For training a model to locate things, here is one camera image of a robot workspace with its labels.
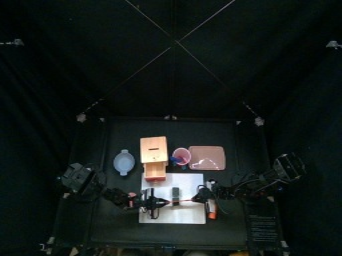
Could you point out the red toy knife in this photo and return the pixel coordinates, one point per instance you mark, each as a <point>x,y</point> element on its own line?
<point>184,200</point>

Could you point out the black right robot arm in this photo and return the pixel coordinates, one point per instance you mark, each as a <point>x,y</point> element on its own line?
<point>284,166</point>

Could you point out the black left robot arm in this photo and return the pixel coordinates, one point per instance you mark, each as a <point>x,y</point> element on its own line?
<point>81,180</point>

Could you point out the dark green sushi piece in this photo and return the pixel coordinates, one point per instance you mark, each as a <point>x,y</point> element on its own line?
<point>175,198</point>
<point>175,194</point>
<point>175,189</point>
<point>175,204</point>

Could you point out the white cutting board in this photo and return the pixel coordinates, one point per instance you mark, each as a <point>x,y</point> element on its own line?
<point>188,216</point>

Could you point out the pink square plate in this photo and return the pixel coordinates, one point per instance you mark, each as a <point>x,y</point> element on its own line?
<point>207,155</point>

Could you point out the orange and white marker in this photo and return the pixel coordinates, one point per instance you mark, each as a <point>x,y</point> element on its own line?
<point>211,213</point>

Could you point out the blue toy piece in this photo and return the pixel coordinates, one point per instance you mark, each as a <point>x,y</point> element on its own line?
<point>178,161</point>

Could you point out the pink plastic cup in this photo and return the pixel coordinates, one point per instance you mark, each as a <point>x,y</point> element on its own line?
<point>182,154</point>

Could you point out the wooden box with drawer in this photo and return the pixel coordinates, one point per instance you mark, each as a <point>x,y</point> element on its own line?
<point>154,151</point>

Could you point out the black sheet with white text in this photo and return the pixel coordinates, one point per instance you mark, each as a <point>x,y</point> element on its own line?
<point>262,230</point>

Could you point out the metal frame clamp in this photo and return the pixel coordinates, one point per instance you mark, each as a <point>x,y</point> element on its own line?
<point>333,44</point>
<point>259,121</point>
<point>80,117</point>
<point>16,42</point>

